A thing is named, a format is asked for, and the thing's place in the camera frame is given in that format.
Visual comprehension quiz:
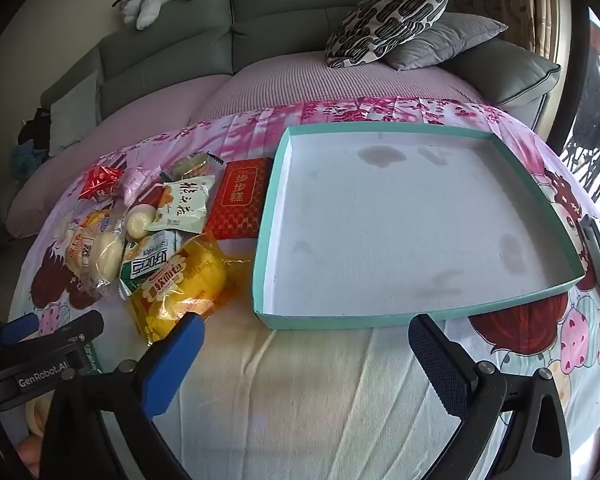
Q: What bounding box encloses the dark cloth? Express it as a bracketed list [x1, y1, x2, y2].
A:
[17, 107, 56, 151]

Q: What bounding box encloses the green white biscuit packet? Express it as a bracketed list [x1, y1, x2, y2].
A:
[118, 230, 191, 298]

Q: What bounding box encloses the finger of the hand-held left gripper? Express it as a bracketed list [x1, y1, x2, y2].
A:
[0, 312, 42, 346]
[42, 309, 106, 358]

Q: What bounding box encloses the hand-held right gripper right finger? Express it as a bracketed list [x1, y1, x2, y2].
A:
[407, 312, 573, 480]

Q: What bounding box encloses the small green pastry packet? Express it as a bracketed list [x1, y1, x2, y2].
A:
[167, 152, 226, 181]

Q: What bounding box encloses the clear steamed cake packet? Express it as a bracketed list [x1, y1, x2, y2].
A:
[62, 210, 126, 301]

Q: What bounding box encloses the black white patterned pillow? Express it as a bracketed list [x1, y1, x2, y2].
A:
[325, 0, 453, 69]

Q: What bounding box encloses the dark window frame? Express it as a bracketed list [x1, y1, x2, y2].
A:
[547, 0, 593, 151]

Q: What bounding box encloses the red packet white stripe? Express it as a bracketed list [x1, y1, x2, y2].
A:
[135, 182, 173, 211]

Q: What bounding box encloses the plain grey pillow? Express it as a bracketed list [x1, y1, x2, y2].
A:
[384, 12, 508, 72]

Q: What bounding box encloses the red shiny candy packet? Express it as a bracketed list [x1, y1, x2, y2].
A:
[80, 165, 121, 203]

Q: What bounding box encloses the teal cardboard box tray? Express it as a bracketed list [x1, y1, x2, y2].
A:
[251, 122, 586, 332]

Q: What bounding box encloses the yellow bread packet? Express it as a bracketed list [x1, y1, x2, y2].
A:
[130, 230, 229, 346]

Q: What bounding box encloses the cream pudding cup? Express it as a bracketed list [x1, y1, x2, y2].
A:
[124, 206, 156, 242]

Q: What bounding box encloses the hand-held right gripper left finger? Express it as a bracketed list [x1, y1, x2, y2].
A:
[40, 312, 207, 480]

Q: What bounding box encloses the red patterned snack packet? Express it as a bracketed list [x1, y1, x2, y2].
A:
[205, 156, 275, 242]

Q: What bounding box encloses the printed cartoon blanket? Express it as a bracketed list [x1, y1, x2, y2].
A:
[7, 97, 600, 480]

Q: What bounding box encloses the pink snack packet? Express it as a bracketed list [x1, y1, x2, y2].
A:
[117, 165, 153, 208]

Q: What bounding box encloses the pale grey cushion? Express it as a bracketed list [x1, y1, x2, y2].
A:
[49, 71, 101, 148]

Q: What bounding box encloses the teal cloth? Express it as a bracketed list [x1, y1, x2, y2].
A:
[10, 140, 48, 173]

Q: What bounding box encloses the black folding chair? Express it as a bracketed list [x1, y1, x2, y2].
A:
[562, 7, 600, 196]

